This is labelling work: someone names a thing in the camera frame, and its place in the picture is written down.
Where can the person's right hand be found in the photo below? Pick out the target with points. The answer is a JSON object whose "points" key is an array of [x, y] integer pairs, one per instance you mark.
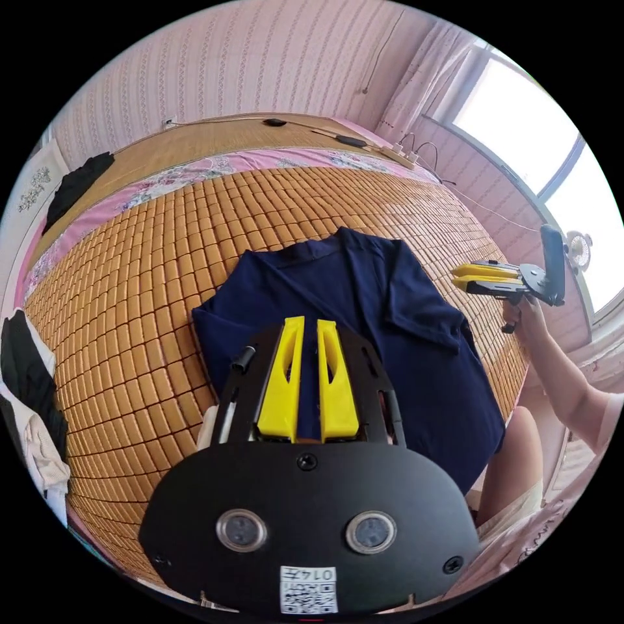
{"points": [[526, 317]]}

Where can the person's body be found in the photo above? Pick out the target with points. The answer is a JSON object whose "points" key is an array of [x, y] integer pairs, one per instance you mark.
{"points": [[517, 458]]}

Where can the power strip with plugs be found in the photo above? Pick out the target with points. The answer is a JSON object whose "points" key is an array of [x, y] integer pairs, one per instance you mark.
{"points": [[403, 155]]}

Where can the navy blue short sleeve shirt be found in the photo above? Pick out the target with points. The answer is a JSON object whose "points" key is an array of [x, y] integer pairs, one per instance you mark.
{"points": [[341, 283]]}

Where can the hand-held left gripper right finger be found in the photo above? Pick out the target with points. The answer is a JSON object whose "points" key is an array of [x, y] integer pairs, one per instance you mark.
{"points": [[337, 400]]}

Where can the bed with woven mat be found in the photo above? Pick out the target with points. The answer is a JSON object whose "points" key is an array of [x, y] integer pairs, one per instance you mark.
{"points": [[146, 292]]}

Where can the black garment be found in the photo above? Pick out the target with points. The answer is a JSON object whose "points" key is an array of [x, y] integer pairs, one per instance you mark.
{"points": [[73, 190]]}

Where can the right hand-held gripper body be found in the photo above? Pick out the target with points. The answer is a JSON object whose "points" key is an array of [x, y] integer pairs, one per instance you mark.
{"points": [[536, 285]]}

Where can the window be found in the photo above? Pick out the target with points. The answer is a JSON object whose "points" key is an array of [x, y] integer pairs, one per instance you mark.
{"points": [[517, 112]]}

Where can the person's right forearm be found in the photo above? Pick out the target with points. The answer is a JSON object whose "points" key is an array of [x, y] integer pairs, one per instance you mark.
{"points": [[570, 375]]}

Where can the pink curtain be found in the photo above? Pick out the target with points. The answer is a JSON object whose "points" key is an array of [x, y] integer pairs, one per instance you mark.
{"points": [[424, 73]]}

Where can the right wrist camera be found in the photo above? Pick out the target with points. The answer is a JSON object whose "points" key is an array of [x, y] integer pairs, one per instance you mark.
{"points": [[553, 258]]}

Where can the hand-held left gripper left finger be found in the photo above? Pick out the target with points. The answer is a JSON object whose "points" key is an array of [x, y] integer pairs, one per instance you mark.
{"points": [[280, 390]]}

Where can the small white fan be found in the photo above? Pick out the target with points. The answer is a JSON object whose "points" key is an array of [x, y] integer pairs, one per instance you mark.
{"points": [[579, 248]]}

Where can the pile of clothes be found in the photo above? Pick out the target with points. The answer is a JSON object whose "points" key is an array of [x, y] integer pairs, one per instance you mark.
{"points": [[29, 370]]}

